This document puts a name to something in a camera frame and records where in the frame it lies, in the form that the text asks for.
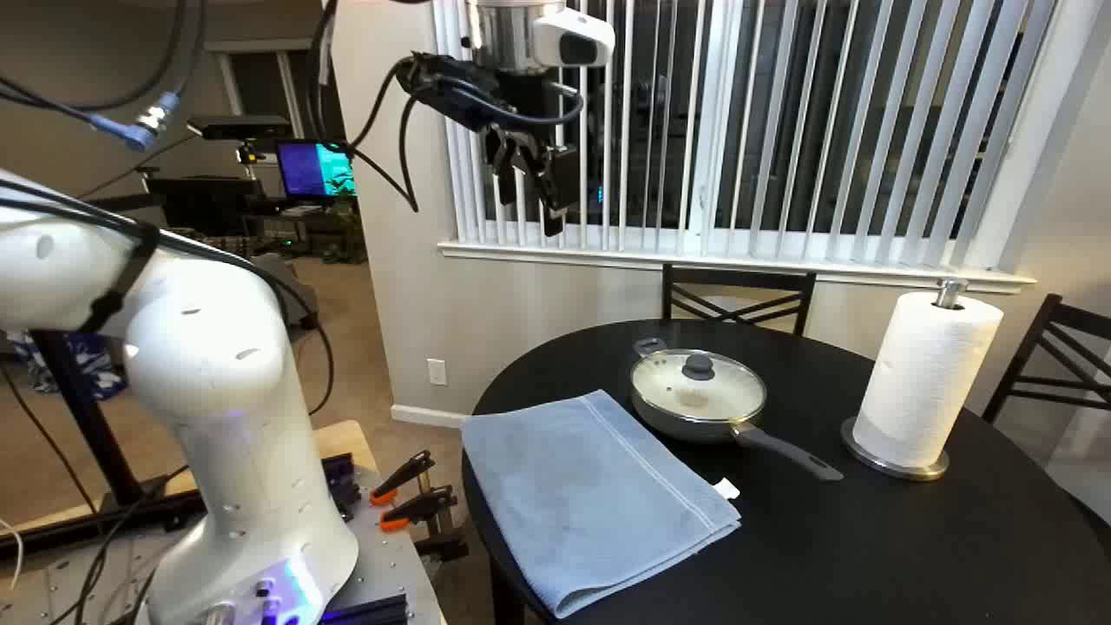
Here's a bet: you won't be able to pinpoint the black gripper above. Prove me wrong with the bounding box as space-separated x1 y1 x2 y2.
401 54 578 237

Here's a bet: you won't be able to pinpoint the glass lid with black knob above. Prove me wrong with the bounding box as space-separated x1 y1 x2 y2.
632 348 767 424

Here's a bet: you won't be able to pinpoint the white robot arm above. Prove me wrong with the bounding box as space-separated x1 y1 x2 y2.
0 171 363 625

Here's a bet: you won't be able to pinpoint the blue towel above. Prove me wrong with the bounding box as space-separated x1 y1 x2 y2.
462 389 742 619

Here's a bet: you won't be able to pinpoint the white paper towel roll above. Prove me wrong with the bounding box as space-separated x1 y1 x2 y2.
842 283 1004 483

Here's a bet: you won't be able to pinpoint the white vertical window blinds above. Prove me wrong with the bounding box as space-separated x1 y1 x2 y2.
434 0 1064 271

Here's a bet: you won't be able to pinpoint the monitor with blue screen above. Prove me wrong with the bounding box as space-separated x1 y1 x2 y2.
278 143 356 203

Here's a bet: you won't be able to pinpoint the black chair at window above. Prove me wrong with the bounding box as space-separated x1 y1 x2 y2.
660 266 815 338

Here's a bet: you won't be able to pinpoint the grey frying pan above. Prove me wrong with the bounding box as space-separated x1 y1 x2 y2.
628 342 842 483

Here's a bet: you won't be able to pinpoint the small white paper scrap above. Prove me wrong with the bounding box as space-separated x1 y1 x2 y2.
713 480 739 505

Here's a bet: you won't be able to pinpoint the black chair on side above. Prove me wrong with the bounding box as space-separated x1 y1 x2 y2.
982 296 1111 424

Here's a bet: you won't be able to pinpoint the round black table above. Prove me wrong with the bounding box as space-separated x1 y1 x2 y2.
480 321 1111 625

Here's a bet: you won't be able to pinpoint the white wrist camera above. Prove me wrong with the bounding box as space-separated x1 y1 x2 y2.
476 0 617 76

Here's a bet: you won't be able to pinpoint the white wall outlet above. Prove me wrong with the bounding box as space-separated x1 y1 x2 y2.
426 358 447 386

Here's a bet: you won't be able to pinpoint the orange handled clamp lower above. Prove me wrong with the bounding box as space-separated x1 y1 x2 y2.
379 488 459 535

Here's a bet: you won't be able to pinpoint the orange handled clamp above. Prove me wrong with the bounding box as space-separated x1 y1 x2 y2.
367 451 434 506
379 488 459 535

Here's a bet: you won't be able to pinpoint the orange handled clamp upper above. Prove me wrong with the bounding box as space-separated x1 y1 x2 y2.
367 451 434 506

